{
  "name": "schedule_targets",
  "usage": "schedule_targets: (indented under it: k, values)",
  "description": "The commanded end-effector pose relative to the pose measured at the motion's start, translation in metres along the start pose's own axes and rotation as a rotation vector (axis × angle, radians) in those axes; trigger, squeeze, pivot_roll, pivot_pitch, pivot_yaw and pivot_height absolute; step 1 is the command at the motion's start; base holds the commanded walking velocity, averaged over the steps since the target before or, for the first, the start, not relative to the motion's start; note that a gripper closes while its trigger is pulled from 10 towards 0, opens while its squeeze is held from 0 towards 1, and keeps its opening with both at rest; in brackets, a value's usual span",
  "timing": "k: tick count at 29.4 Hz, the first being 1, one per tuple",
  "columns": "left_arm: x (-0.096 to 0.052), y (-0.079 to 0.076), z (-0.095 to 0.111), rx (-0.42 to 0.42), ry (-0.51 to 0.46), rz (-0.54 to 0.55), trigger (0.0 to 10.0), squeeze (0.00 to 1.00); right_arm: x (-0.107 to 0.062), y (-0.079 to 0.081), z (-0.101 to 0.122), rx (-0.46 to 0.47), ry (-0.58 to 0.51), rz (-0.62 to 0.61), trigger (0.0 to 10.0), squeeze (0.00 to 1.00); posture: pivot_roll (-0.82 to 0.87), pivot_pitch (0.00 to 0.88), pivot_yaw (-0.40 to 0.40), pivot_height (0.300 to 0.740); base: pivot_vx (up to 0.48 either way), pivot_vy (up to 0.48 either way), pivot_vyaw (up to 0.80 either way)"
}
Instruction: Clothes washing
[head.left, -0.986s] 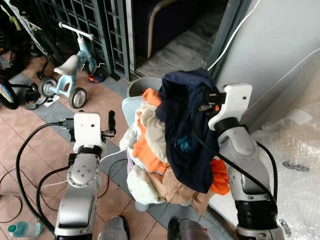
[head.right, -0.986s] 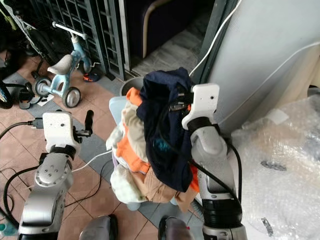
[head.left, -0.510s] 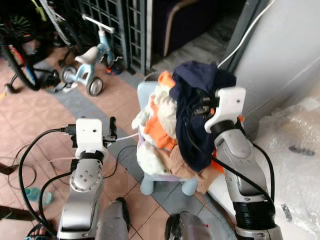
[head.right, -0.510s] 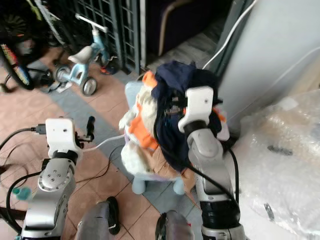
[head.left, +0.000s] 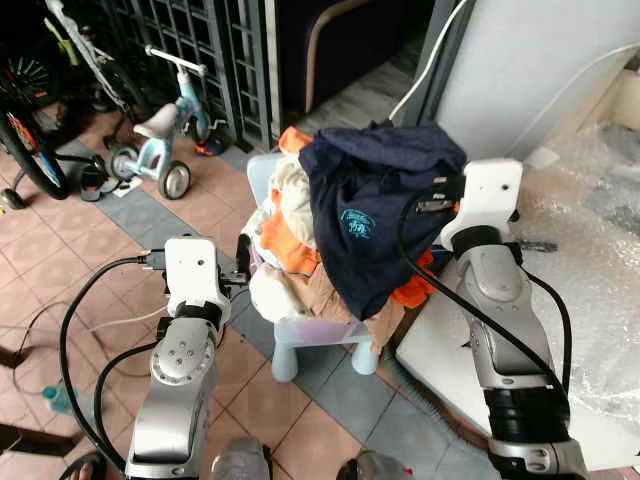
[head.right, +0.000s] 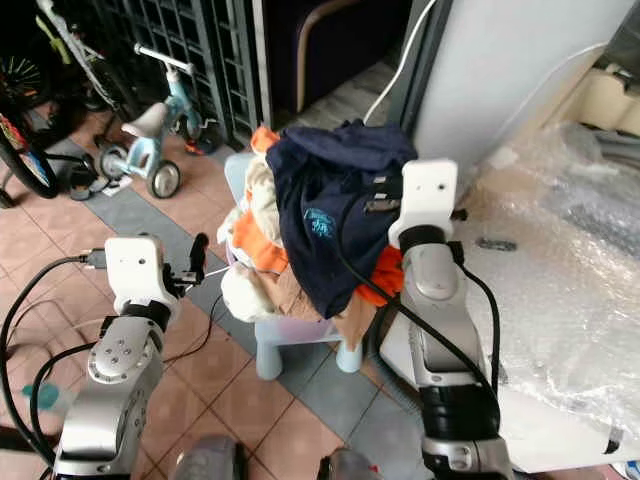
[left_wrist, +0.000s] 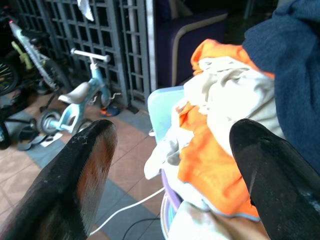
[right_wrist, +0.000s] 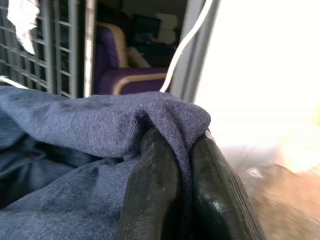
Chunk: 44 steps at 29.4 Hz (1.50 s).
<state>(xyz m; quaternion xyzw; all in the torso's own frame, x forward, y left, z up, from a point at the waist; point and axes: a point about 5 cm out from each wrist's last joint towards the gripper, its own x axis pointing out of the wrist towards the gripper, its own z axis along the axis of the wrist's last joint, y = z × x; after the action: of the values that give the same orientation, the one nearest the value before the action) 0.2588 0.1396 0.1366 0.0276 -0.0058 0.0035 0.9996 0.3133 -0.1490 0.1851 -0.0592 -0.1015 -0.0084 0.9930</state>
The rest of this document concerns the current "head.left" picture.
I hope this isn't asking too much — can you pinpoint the grey robot leg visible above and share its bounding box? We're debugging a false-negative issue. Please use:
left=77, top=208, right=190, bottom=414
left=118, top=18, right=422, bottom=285
left=337, top=450, right=417, bottom=480
left=209, top=437, right=274, bottom=480

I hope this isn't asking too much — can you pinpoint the beige brown garment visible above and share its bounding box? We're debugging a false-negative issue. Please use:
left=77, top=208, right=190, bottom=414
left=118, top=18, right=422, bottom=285
left=296, top=265, right=407, bottom=346

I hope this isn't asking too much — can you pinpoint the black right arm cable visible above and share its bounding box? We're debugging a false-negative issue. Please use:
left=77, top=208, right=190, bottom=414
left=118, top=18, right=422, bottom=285
left=396, top=192, right=574, bottom=399

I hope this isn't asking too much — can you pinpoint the black metal grille gate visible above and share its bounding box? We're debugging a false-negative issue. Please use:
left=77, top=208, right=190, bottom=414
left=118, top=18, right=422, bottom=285
left=100, top=0, right=279, bottom=153

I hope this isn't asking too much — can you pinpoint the grey left robot leg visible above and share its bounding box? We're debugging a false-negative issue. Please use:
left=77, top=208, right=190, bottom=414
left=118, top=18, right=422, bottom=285
left=209, top=437, right=274, bottom=480

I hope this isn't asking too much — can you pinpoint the grey right robot leg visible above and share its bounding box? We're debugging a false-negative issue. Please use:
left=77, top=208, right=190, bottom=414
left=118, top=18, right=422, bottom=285
left=337, top=450, right=417, bottom=480

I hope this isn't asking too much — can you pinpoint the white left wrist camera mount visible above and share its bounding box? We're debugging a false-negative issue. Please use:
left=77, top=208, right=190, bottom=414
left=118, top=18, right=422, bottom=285
left=162, top=236, right=232, bottom=317

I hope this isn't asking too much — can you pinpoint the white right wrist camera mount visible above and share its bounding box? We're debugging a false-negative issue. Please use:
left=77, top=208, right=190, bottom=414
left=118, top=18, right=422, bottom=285
left=439, top=158, right=525, bottom=252

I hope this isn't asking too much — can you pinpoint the navy blue printed t-shirt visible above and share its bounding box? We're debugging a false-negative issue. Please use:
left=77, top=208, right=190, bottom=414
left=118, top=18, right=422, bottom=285
left=298, top=124, right=469, bottom=322

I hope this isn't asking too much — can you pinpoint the cream white garment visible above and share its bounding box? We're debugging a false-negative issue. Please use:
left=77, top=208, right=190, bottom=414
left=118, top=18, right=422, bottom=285
left=247, top=158, right=323, bottom=323

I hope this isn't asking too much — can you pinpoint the black bicycle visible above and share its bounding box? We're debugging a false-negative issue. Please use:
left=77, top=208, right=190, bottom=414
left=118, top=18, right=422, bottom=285
left=0, top=0, right=141, bottom=212

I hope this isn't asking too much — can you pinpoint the clear bubble wrap sheet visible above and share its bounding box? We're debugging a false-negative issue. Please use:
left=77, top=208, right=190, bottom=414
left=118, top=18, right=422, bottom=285
left=498, top=120, right=640, bottom=426

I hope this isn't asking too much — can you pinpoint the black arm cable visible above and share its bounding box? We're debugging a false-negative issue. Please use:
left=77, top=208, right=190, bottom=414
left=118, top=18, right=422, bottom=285
left=396, top=192, right=574, bottom=399
left=58, top=250, right=167, bottom=473

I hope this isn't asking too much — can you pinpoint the dark armchair with wooden arm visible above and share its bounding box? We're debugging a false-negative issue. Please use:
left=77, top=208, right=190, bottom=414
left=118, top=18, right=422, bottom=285
left=274, top=0, right=443, bottom=113

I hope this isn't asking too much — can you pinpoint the light blue plastic stool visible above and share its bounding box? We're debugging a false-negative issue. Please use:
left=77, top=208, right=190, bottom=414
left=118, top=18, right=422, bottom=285
left=244, top=153, right=383, bottom=384

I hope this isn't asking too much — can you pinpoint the dark sandal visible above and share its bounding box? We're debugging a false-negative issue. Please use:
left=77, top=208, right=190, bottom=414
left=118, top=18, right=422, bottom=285
left=58, top=450, right=108, bottom=480

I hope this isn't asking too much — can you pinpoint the white hose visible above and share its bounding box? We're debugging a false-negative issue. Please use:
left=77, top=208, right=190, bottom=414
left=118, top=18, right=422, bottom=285
left=388, top=0, right=471, bottom=123

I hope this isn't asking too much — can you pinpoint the teal plastic bottle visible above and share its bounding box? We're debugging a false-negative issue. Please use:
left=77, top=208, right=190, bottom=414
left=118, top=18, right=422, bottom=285
left=40, top=385, right=78, bottom=417

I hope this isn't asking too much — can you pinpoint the orange garment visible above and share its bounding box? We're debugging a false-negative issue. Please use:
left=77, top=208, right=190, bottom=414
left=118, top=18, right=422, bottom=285
left=258, top=126, right=438, bottom=308

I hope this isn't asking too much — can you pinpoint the light blue kids tricycle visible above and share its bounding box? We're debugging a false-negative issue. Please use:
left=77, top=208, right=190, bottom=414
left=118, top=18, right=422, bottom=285
left=107, top=44, right=217, bottom=201

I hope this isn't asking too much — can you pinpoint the white washing machine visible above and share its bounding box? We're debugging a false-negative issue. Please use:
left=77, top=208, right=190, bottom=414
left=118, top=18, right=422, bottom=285
left=394, top=0, right=640, bottom=474

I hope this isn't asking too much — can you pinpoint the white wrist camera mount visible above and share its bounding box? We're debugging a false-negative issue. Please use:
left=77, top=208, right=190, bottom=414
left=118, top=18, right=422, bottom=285
left=439, top=158, right=525, bottom=252
left=162, top=236, right=232, bottom=317

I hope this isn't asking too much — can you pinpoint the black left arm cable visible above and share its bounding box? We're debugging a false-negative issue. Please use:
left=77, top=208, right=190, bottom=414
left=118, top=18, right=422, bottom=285
left=58, top=250, right=167, bottom=473

